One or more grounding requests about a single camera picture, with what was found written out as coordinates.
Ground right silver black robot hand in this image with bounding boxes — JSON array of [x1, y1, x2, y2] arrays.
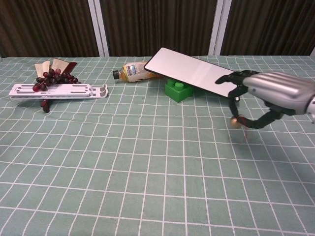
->
[[216, 69, 315, 130]]

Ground small golden bell red string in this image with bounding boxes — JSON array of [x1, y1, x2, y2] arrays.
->
[[230, 115, 249, 144]]

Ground dark brown curtain panel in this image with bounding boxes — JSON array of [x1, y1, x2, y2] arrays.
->
[[0, 0, 100, 59], [99, 0, 219, 57], [220, 0, 315, 56]]

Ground green toy building block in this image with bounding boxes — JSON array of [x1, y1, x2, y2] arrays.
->
[[164, 78, 194, 103]]

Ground yellow drink plastic bottle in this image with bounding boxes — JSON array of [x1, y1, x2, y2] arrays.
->
[[112, 61, 164, 83]]

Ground green checkered tablecloth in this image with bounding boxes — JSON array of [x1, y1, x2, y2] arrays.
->
[[0, 56, 315, 236]]

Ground white folding stand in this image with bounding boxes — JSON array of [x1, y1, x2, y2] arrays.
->
[[8, 83, 109, 100]]

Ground beige folding fan red ribs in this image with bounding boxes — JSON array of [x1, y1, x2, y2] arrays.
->
[[34, 58, 77, 113]]

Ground dark red grape bunch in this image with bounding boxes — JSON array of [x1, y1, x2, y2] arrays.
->
[[32, 68, 81, 93]]

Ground white frame post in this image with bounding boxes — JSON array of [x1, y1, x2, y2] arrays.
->
[[88, 0, 110, 58], [208, 0, 233, 56]]

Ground white board black frame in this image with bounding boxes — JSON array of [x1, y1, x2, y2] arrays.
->
[[143, 47, 236, 99]]

